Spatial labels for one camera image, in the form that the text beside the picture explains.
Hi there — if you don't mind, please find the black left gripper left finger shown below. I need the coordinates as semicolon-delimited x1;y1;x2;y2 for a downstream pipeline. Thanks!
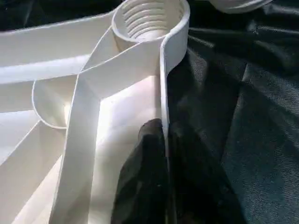
111;118;169;224

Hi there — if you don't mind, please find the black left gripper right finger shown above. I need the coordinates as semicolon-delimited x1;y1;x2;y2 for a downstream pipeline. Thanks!
168;121;243;224

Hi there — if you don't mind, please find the white plastic table top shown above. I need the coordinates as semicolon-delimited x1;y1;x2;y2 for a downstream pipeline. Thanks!
0;0;190;224

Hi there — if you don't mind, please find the white plastic table leg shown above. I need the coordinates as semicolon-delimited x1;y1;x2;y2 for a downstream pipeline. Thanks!
208;0;274;14

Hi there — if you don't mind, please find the black shiny table mat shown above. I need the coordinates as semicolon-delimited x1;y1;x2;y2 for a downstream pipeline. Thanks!
0;0;299;224

